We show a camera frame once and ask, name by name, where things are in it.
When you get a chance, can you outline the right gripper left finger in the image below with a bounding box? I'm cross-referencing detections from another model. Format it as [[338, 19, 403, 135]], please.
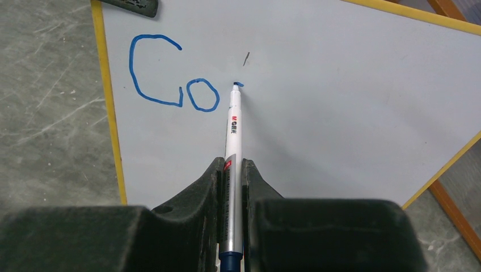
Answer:
[[1, 158, 224, 271]]

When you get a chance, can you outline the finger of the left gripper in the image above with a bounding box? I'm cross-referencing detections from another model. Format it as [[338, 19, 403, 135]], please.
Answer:
[[100, 0, 159, 18]]

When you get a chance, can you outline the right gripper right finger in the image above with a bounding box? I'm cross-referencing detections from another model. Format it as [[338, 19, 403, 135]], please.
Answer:
[[241, 159, 428, 271]]

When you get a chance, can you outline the orange wooden rack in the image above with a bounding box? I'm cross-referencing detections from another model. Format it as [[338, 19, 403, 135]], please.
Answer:
[[383, 0, 481, 260]]

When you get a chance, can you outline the yellow framed whiteboard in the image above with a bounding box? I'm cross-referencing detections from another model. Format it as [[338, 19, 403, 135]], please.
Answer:
[[91, 1, 480, 207]]

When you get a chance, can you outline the white blue marker pen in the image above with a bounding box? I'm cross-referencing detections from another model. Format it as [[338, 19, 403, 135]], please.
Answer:
[[218, 82, 243, 271]]

